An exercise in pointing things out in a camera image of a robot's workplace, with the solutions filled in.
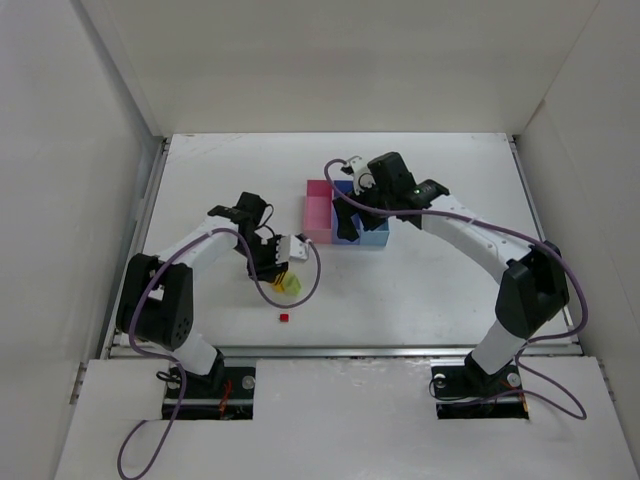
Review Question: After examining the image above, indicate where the green yellow lego stack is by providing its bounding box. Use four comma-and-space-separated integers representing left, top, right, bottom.
271, 271, 301, 297

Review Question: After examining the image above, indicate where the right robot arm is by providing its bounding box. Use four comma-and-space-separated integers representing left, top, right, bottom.
328, 152, 569, 396

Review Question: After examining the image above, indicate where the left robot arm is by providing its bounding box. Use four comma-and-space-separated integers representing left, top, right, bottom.
116, 192, 288, 390

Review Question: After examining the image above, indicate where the dark blue container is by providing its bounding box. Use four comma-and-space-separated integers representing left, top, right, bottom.
332, 180, 360, 245

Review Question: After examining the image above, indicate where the pink container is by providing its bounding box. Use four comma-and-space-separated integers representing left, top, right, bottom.
303, 180, 333, 245

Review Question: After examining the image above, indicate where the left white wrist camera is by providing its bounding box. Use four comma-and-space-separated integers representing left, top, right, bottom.
275, 235, 310, 263

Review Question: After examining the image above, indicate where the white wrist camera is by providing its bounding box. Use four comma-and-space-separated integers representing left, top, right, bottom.
275, 235, 310, 263
341, 156, 375, 195

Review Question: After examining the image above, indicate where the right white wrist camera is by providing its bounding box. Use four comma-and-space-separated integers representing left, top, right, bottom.
341, 156, 375, 195

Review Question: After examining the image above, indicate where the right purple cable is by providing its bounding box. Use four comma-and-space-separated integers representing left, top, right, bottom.
323, 158, 589, 420

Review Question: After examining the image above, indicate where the aluminium front rail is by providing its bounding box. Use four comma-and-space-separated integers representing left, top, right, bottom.
103, 343, 584, 359

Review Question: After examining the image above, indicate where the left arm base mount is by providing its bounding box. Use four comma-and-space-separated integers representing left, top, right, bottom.
176, 366, 256, 421

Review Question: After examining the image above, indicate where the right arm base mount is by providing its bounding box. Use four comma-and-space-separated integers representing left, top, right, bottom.
428, 364, 529, 420

